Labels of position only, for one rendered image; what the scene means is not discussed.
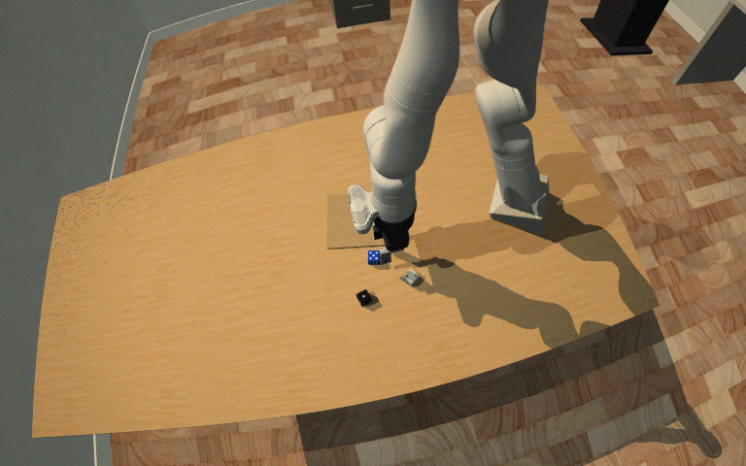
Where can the black die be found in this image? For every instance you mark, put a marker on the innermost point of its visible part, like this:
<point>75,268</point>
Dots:
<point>364,298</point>

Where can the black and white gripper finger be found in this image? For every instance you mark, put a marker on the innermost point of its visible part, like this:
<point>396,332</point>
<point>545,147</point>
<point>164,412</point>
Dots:
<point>377,233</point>
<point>385,255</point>

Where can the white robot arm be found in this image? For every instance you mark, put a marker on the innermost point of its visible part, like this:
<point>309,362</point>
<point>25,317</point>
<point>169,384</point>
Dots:
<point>508,36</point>

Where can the tan square mat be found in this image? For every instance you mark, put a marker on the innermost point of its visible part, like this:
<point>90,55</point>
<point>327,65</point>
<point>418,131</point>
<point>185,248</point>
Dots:
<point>341,232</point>

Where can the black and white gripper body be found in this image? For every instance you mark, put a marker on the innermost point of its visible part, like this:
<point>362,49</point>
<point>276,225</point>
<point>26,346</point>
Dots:
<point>393,222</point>

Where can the blue die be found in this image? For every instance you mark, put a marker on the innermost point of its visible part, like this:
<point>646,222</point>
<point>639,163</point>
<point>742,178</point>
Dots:
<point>374,257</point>

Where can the white die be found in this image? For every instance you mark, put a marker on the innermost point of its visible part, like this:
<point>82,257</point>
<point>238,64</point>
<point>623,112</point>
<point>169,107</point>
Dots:
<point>411,277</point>

